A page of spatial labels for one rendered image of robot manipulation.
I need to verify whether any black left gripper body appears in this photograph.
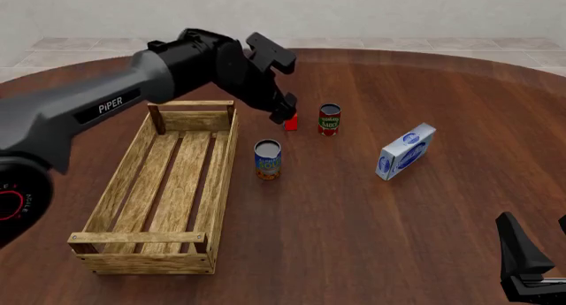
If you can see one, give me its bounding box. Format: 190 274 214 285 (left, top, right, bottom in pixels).
264 91 299 117

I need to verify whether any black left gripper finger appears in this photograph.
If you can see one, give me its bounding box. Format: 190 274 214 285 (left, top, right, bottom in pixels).
268 109 293 126

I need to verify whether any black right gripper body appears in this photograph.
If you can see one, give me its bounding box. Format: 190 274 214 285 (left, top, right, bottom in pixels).
499 271 566 305

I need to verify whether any alphabet soup tin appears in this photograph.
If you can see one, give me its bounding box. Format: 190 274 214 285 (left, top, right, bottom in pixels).
253 138 283 181

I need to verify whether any wooden slat tray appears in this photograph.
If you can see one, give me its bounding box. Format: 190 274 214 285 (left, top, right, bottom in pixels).
66 99 240 276

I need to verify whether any small red box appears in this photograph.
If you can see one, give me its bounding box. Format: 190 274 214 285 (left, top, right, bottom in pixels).
283 111 300 132

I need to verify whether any tomato sauce tin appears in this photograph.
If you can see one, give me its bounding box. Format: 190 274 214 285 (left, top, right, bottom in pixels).
317 103 342 137

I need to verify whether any white and blue printed box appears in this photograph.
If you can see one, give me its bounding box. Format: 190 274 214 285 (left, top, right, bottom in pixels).
374 122 438 182

